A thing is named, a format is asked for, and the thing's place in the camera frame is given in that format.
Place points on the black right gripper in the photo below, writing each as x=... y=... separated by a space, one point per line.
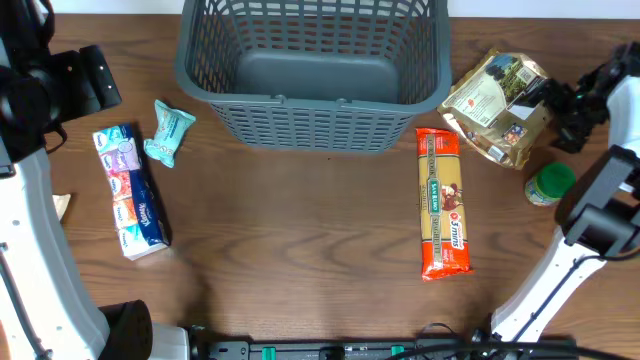
x=573 y=136

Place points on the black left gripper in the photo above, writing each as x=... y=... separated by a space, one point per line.
x=99 y=91

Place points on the gold foil food pouch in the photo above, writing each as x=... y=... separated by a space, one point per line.
x=492 y=107

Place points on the orange spaghetti packet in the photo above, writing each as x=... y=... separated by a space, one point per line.
x=444 y=237

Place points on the grey plastic slotted basket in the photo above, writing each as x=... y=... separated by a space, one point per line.
x=325 y=75

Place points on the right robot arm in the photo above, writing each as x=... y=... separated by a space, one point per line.
x=593 y=227

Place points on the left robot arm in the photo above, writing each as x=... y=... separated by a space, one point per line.
x=46 y=312

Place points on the green lid jar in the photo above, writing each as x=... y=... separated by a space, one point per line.
x=550 y=184

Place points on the teal snack packet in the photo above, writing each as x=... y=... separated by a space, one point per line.
x=172 y=127

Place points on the crumpled beige paper bag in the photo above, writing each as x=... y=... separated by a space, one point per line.
x=61 y=203

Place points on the Kleenex tissue multipack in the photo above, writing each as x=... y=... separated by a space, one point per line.
x=138 y=224

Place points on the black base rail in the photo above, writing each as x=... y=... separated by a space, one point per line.
x=205 y=344

